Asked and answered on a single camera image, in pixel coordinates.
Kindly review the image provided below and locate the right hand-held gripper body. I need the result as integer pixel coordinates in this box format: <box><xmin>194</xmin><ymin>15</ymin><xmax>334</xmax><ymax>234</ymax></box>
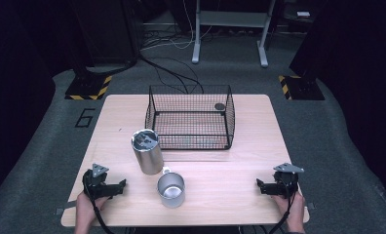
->
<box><xmin>269</xmin><ymin>162</ymin><xmax>305</xmax><ymax>199</ymax></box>

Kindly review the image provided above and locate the black floor cable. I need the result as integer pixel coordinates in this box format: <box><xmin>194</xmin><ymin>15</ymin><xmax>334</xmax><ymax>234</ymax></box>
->
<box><xmin>137</xmin><ymin>53</ymin><xmax>205</xmax><ymax>96</ymax></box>

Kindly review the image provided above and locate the black wire basket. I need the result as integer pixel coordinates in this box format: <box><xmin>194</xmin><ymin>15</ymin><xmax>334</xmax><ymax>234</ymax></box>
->
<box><xmin>144</xmin><ymin>84</ymin><xmax>237</xmax><ymax>151</ymax></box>

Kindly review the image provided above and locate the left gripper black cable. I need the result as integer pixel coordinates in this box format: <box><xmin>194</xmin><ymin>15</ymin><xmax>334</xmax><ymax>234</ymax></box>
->
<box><xmin>89</xmin><ymin>194</ymin><xmax>116</xmax><ymax>234</ymax></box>

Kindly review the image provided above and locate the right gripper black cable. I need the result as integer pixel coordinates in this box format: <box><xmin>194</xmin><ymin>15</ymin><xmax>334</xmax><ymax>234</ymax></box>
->
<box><xmin>268</xmin><ymin>191</ymin><xmax>296</xmax><ymax>234</ymax></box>

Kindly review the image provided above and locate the person's right hand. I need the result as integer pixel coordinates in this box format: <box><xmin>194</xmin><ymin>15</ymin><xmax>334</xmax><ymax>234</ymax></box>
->
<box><xmin>271</xmin><ymin>191</ymin><xmax>307</xmax><ymax>229</ymax></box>

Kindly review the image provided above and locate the dark cabinet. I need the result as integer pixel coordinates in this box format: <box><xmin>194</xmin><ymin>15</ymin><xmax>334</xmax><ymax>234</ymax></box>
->
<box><xmin>71</xmin><ymin>0</ymin><xmax>140</xmax><ymax>66</ymax></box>

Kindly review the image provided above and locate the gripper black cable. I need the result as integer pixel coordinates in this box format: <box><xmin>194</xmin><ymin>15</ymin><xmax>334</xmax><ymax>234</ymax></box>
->
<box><xmin>89</xmin><ymin>194</ymin><xmax>116</xmax><ymax>234</ymax></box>
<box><xmin>268</xmin><ymin>191</ymin><xmax>296</xmax><ymax>234</ymax></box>

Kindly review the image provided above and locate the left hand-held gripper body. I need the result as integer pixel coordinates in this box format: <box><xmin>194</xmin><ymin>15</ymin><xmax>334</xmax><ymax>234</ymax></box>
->
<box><xmin>82</xmin><ymin>163</ymin><xmax>119</xmax><ymax>200</ymax></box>

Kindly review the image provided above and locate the person's left hand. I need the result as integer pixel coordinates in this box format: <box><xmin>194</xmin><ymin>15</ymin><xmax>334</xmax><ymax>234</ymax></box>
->
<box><xmin>74</xmin><ymin>191</ymin><xmax>110</xmax><ymax>229</ymax></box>

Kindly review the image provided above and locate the black yellow striped stand base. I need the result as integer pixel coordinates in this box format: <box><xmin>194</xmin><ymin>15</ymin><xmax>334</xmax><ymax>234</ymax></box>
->
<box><xmin>277</xmin><ymin>74</ymin><xmax>327</xmax><ymax>101</ymax></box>
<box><xmin>64</xmin><ymin>74</ymin><xmax>114</xmax><ymax>101</ymax></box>

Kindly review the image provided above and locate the steel mug with handle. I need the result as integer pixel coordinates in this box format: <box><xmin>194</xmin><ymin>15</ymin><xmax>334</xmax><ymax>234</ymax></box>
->
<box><xmin>156</xmin><ymin>166</ymin><xmax>186</xmax><ymax>210</ymax></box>

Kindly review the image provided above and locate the white floor cable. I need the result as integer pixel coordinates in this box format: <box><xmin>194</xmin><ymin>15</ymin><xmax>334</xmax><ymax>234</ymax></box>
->
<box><xmin>140</xmin><ymin>0</ymin><xmax>214</xmax><ymax>52</ymax></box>

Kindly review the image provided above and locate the white metal stand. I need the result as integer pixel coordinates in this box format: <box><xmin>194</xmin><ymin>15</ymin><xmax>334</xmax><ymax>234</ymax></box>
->
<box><xmin>191</xmin><ymin>0</ymin><xmax>277</xmax><ymax>69</ymax></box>

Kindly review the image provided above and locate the tall steel tumbler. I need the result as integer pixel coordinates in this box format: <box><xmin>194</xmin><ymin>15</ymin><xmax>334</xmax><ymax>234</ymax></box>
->
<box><xmin>131</xmin><ymin>129</ymin><xmax>165</xmax><ymax>176</ymax></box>

